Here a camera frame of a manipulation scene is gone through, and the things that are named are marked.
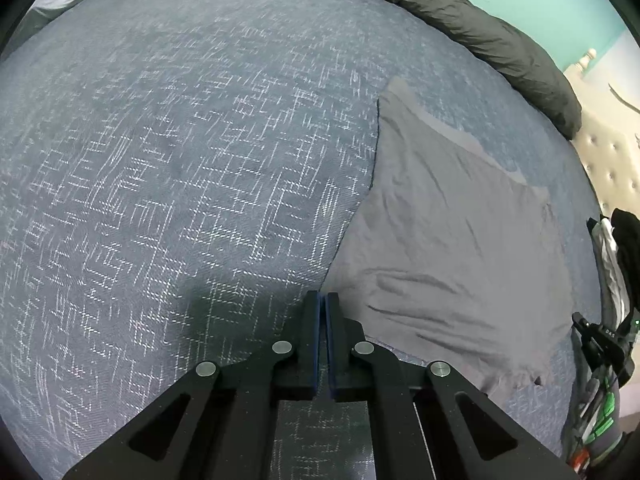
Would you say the cream tufted headboard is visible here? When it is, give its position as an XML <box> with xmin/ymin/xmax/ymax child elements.
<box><xmin>564</xmin><ymin>49</ymin><xmax>639</xmax><ymax>216</ymax></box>

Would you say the grey t-shirt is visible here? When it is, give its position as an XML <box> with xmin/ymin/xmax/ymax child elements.
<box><xmin>322</xmin><ymin>78</ymin><xmax>574</xmax><ymax>402</ymax></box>

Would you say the grey green gloved hand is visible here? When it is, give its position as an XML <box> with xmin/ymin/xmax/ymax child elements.
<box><xmin>567</xmin><ymin>365</ymin><xmax>624</xmax><ymax>474</ymax></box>

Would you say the stack of folded clothes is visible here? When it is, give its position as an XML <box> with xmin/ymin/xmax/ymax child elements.
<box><xmin>588</xmin><ymin>208</ymin><xmax>639</xmax><ymax>332</ymax></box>

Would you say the blue speckled bed sheet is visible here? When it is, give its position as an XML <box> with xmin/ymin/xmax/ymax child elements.
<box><xmin>1</xmin><ymin>0</ymin><xmax>600</xmax><ymax>479</ymax></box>

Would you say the dark grey rolled duvet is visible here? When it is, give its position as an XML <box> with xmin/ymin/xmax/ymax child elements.
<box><xmin>385</xmin><ymin>0</ymin><xmax>582</xmax><ymax>140</ymax></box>

